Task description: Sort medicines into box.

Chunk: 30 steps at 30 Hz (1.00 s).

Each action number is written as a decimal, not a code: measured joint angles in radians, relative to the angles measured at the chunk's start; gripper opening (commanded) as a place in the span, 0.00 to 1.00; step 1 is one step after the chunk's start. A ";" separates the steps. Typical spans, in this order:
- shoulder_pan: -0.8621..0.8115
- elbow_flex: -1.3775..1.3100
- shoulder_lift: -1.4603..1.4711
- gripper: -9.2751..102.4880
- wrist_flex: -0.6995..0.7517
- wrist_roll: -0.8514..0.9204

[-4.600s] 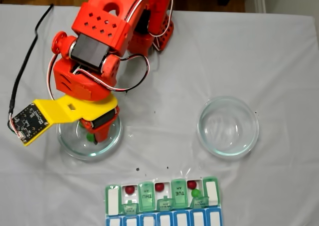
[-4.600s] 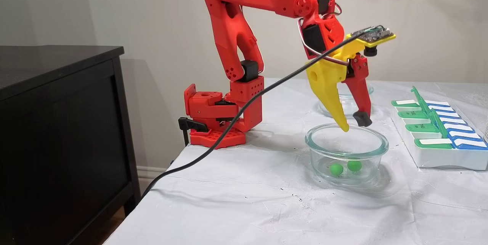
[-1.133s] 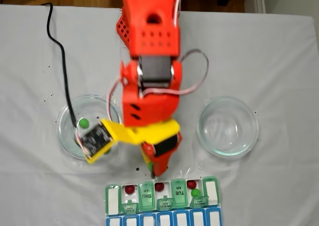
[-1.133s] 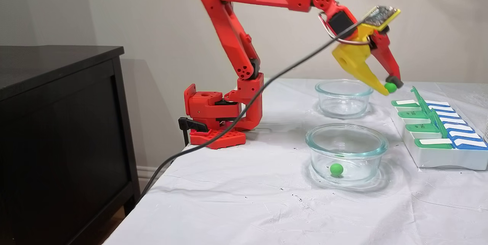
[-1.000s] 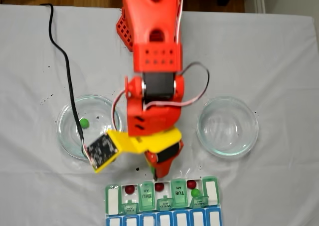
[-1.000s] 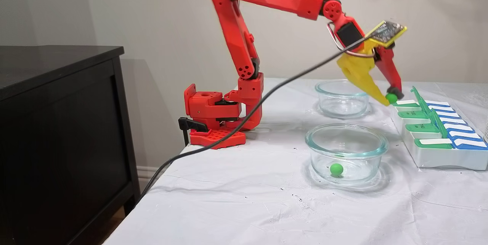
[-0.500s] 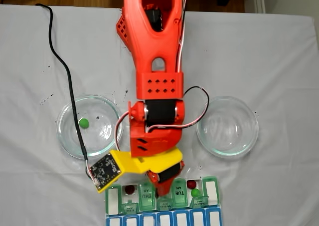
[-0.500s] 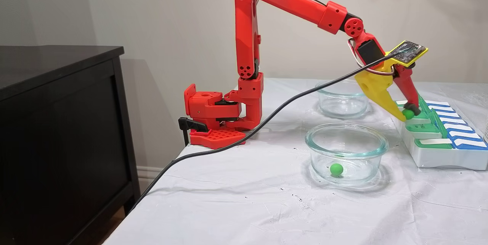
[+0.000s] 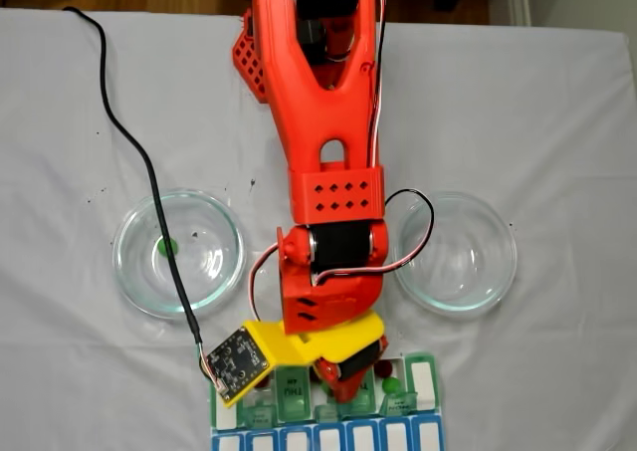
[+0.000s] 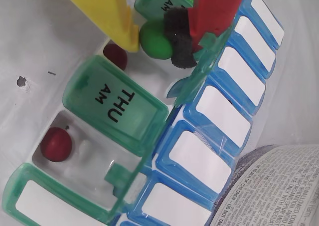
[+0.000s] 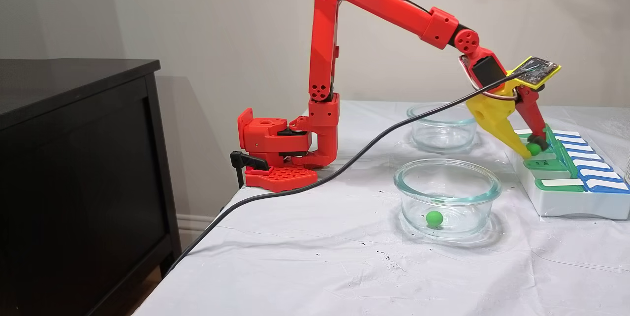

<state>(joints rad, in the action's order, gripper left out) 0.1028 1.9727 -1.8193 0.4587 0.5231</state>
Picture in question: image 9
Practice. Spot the white tablecloth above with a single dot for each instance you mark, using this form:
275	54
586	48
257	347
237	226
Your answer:
497	122

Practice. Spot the black camera circuit board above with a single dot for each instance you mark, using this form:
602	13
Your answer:
236	366

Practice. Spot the weekly pill organizer box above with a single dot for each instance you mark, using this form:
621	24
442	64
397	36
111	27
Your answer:
323	436

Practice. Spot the red ball pill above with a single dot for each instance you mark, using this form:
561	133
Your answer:
384	370

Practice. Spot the green ball pill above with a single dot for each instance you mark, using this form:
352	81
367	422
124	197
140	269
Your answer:
390	385
171	248

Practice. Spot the clear glass bowl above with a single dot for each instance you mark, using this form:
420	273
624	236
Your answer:
478	292
139	282

